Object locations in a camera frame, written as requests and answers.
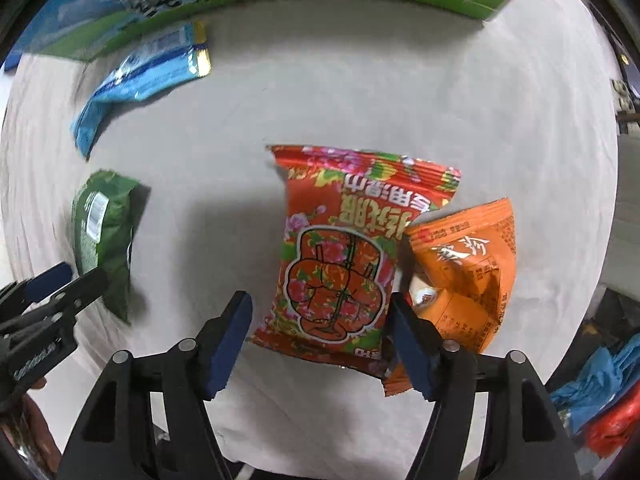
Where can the red floral snack packet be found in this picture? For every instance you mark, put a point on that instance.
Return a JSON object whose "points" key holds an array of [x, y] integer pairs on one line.
{"points": [[335, 255]]}

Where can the person's left hand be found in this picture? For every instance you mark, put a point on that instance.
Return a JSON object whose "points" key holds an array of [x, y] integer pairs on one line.
{"points": [[37, 430]]}

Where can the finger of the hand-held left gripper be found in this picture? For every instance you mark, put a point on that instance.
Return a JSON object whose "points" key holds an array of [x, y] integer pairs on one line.
{"points": [[85, 287], [49, 282]]}

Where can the blue plastic bag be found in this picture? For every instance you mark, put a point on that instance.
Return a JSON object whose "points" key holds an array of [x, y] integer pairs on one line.
{"points": [[595, 385]]}

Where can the green snack packet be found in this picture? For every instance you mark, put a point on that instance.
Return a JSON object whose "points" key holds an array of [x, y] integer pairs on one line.
{"points": [[102, 240]]}

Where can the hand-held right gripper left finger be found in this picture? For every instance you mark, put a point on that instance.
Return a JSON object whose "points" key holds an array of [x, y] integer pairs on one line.
{"points": [[231, 345]]}

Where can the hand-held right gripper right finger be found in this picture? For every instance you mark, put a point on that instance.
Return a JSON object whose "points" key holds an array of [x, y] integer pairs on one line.
{"points": [[413, 355]]}

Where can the red plastic bag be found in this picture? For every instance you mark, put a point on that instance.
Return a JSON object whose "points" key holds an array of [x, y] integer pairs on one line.
{"points": [[612, 427]]}

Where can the blue snack packet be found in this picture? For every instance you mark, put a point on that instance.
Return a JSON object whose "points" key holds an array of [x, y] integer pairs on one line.
{"points": [[140, 80]]}

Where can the orange snack packet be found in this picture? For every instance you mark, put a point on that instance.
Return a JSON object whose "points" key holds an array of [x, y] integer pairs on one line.
{"points": [[465, 280]]}

